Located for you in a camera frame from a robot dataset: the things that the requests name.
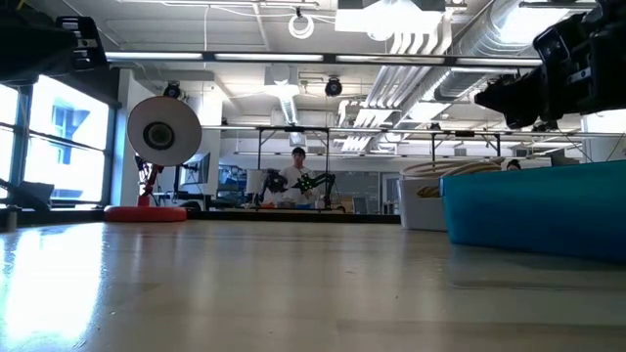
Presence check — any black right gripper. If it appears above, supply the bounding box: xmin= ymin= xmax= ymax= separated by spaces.
xmin=473 ymin=0 xmax=626 ymax=129

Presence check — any large white cable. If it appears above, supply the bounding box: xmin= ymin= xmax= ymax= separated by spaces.
xmin=399 ymin=156 xmax=506 ymax=180

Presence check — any blue plastic bin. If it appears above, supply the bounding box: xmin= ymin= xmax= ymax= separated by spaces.
xmin=438 ymin=159 xmax=626 ymax=265

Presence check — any white plastic bin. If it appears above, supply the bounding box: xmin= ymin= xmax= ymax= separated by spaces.
xmin=398 ymin=160 xmax=505 ymax=232

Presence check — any overhead LED light bar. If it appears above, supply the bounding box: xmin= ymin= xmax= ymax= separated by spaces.
xmin=105 ymin=50 xmax=544 ymax=67

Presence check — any background monitor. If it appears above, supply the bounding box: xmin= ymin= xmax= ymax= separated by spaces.
xmin=178 ymin=152 xmax=212 ymax=187

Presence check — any red desk lamp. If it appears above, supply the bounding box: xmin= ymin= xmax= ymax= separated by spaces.
xmin=103 ymin=95 xmax=203 ymax=224

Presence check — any silver ventilation duct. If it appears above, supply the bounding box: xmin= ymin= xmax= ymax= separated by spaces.
xmin=432 ymin=0 xmax=603 ymax=102

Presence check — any white hanging cable ring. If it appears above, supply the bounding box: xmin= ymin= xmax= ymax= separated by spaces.
xmin=287 ymin=13 xmax=315 ymax=40

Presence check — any black aluminium table frame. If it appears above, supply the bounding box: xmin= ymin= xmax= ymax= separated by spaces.
xmin=0 ymin=204 xmax=402 ymax=234

